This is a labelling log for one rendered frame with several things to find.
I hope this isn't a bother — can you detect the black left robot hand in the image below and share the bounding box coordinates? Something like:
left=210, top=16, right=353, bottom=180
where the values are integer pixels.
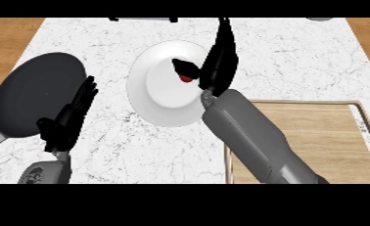
left=35, top=75, right=99, bottom=155

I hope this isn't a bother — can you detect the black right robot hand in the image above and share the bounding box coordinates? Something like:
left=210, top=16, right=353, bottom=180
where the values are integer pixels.
left=170, top=18, right=239, bottom=98

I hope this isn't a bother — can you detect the white round plate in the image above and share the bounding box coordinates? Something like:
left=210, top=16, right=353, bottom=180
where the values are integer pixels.
left=125, top=40, right=219, bottom=128

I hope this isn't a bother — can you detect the wooden tray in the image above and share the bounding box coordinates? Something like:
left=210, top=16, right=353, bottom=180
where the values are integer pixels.
left=222, top=99, right=370, bottom=185

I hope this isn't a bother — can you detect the dark grey round pan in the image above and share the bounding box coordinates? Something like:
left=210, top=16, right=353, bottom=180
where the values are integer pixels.
left=0, top=52, right=88, bottom=144

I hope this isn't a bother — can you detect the grey rounded object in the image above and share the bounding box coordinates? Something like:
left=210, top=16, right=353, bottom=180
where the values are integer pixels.
left=304, top=17, right=336, bottom=23

